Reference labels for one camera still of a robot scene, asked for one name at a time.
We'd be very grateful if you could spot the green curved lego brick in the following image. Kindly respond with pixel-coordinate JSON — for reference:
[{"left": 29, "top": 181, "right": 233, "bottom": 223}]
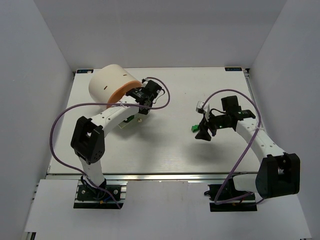
[{"left": 191, "top": 124, "right": 200, "bottom": 133}]

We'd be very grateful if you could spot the orange top drawer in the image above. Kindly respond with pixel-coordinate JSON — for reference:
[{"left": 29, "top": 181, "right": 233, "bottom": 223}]
[{"left": 106, "top": 80, "right": 142, "bottom": 104}]

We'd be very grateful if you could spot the cream round drawer cabinet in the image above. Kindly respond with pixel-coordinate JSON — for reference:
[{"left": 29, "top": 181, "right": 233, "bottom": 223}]
[{"left": 88, "top": 64, "right": 142, "bottom": 103}]

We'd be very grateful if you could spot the green rectangular lego brick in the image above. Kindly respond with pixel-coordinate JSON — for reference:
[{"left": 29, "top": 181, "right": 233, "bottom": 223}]
[{"left": 124, "top": 115, "right": 135, "bottom": 123}]

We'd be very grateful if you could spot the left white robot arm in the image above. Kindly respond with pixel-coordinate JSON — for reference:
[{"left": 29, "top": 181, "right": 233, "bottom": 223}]
[{"left": 70, "top": 80, "right": 163, "bottom": 188}]

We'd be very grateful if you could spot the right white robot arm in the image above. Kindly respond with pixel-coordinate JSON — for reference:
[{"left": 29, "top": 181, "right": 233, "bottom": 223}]
[{"left": 195, "top": 95, "right": 301, "bottom": 199}]

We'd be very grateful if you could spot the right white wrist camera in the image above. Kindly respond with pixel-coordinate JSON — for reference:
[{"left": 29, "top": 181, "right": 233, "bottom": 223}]
[{"left": 195, "top": 101, "right": 211, "bottom": 122}]

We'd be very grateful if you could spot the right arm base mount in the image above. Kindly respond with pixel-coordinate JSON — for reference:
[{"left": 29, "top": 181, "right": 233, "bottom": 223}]
[{"left": 204, "top": 184, "right": 258, "bottom": 213}]

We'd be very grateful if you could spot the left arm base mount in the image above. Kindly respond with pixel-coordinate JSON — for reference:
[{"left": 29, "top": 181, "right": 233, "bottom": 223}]
[{"left": 73, "top": 176, "right": 127, "bottom": 210}]

